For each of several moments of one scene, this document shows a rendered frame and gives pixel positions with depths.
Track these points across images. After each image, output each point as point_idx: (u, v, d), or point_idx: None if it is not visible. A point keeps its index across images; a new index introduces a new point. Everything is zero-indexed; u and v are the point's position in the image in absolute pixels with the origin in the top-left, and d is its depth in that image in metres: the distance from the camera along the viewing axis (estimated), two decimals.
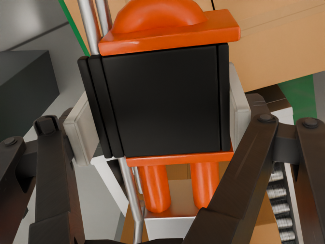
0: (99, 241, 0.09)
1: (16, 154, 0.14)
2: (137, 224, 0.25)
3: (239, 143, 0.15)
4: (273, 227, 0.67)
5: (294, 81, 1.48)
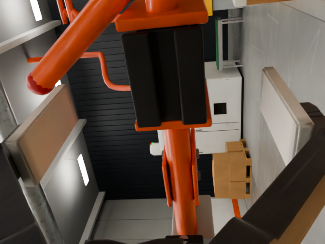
0: (99, 241, 0.09)
1: None
2: None
3: None
4: None
5: None
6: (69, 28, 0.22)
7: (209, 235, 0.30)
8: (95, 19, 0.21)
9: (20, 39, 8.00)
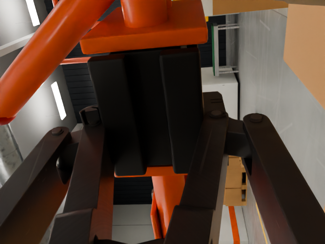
0: (99, 241, 0.09)
1: (60, 145, 0.14)
2: None
3: None
4: (285, 49, 0.34)
5: None
6: (29, 44, 0.17)
7: None
8: (59, 33, 0.16)
9: (17, 44, 8.03)
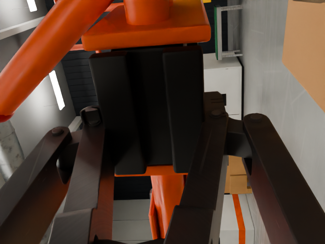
0: (99, 241, 0.09)
1: (60, 144, 0.14)
2: None
3: None
4: (284, 52, 0.34)
5: None
6: (28, 41, 0.17)
7: None
8: (60, 30, 0.16)
9: (13, 30, 7.79)
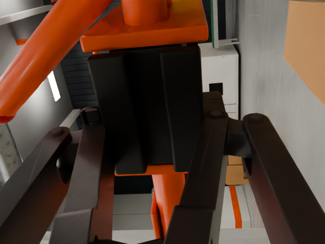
0: (99, 241, 0.09)
1: (60, 145, 0.14)
2: None
3: None
4: (286, 48, 0.34)
5: None
6: (28, 43, 0.17)
7: None
8: (59, 31, 0.16)
9: (7, 18, 7.67)
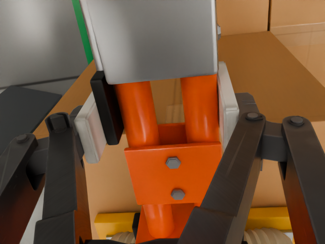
0: (99, 241, 0.09)
1: (27, 151, 0.14)
2: None
3: (228, 141, 0.15)
4: None
5: None
6: None
7: None
8: None
9: None
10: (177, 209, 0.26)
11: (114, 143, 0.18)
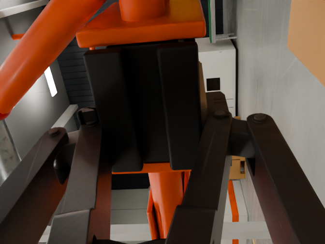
0: (99, 241, 0.09)
1: (57, 145, 0.14)
2: None
3: None
4: (289, 36, 0.34)
5: None
6: (24, 38, 0.17)
7: None
8: (55, 27, 0.16)
9: (2, 12, 7.59)
10: None
11: None
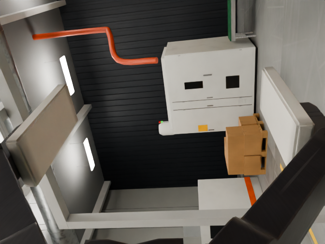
0: (99, 241, 0.09)
1: None
2: None
3: None
4: None
5: None
6: None
7: None
8: None
9: (25, 13, 7.75)
10: None
11: None
